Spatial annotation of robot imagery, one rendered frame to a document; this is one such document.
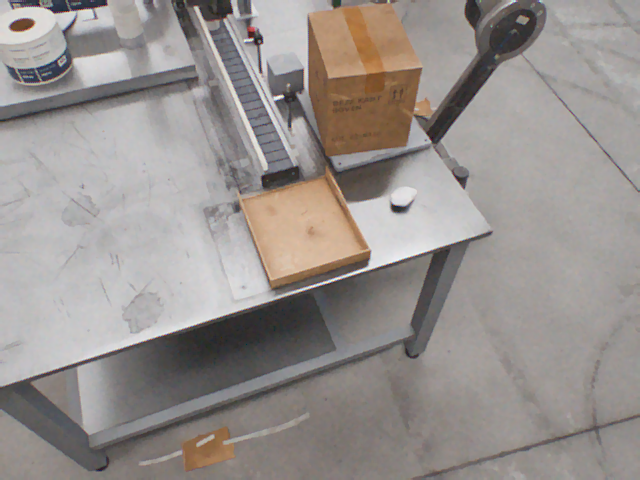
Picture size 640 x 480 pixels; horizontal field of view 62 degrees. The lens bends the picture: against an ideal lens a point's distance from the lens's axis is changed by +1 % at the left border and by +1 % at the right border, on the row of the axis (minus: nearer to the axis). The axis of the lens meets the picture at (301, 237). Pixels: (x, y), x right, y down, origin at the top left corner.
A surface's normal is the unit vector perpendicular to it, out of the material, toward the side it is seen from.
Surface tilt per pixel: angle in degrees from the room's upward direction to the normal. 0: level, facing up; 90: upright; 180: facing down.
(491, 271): 0
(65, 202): 0
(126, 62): 0
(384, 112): 90
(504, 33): 90
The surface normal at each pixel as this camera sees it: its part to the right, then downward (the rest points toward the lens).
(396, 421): -0.01, -0.59
